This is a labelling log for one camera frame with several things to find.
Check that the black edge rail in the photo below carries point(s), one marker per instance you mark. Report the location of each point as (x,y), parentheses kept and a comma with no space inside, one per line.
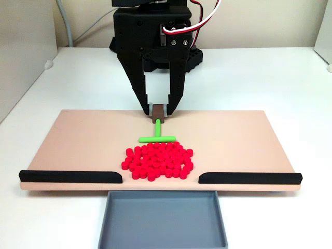
(249,178)
(70,177)

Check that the beige work board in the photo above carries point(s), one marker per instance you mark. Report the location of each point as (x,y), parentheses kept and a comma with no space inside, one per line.
(77,142)

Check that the grey square tray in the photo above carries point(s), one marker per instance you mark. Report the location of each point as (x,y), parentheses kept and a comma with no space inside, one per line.
(162,220)

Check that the green T pusher brown block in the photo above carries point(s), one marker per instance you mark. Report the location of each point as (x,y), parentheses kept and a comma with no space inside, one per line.
(158,129)

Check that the white side panel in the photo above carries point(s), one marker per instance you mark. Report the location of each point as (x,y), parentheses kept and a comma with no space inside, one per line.
(26,52)
(325,26)

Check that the red cylindrical granule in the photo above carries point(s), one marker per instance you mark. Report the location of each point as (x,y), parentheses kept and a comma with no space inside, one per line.
(133,167)
(162,160)
(189,160)
(188,169)
(179,154)
(180,147)
(187,156)
(146,154)
(129,151)
(144,162)
(145,174)
(150,150)
(170,173)
(173,154)
(145,146)
(163,149)
(177,143)
(190,151)
(150,145)
(184,151)
(146,168)
(157,173)
(151,163)
(159,155)
(170,144)
(153,177)
(138,149)
(138,154)
(157,166)
(165,165)
(177,173)
(168,157)
(151,171)
(179,168)
(144,149)
(153,155)
(137,162)
(172,166)
(175,158)
(157,151)
(126,165)
(185,174)
(177,163)
(149,158)
(164,170)
(170,149)
(177,150)
(155,159)
(157,144)
(129,161)
(166,153)
(181,159)
(138,175)
(190,165)
(169,161)
(139,170)
(131,155)
(163,144)

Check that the white panel bracket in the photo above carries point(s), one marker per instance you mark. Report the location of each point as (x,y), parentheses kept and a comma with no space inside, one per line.
(48,64)
(329,68)

